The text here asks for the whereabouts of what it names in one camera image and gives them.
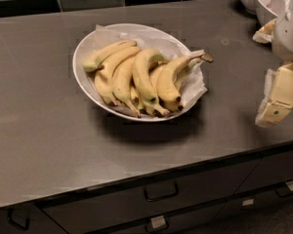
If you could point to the right drawer handle with label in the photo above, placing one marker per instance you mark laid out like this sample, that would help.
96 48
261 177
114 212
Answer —
285 190

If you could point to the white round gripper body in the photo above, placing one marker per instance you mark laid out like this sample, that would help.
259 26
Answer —
289 33

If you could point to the right front yellow banana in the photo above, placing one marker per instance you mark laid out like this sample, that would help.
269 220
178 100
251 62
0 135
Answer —
165 86

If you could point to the white paper liner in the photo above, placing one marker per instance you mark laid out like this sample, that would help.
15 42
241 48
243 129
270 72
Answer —
145 36

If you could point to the central curved yellow banana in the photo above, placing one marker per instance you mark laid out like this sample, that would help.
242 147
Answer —
143 62

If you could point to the banana behind central one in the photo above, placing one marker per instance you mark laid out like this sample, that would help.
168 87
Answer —
154 75

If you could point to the black drawer handle left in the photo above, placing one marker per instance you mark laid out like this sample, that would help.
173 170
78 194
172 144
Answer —
18 220

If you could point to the large white bowl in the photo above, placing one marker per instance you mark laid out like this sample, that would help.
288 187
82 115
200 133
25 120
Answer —
86 83

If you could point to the leftmost green-tipped banana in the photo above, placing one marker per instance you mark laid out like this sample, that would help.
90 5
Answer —
94 60

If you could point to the white label on drawer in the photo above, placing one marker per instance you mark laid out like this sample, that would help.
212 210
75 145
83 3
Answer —
248 202

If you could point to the black drawer handle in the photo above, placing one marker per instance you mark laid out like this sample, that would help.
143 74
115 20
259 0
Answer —
161 191
18 220

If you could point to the lower drawer handle with label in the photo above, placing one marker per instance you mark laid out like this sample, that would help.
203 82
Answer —
156 224

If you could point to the black drawer handle centre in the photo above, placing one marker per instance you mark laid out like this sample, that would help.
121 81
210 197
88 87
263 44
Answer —
161 191

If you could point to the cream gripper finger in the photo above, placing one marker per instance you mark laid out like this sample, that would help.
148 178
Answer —
278 96
264 34

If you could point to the rear right banana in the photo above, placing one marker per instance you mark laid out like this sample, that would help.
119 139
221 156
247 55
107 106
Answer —
189 83

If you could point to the small hidden banana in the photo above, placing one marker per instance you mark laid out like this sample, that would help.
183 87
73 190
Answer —
136 99

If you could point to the drawer handle with label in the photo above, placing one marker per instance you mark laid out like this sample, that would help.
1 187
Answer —
156 224
285 190

